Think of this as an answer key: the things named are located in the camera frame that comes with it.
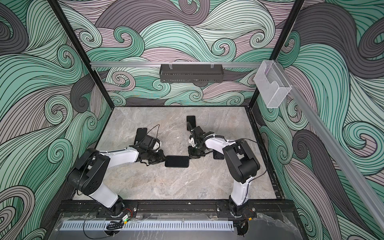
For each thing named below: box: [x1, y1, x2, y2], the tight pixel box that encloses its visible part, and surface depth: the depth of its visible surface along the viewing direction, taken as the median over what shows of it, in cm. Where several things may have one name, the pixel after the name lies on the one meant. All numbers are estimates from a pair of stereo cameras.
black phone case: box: [134, 127, 148, 145], surface depth 106 cm
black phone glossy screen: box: [165, 155, 189, 168], surface depth 90 cm
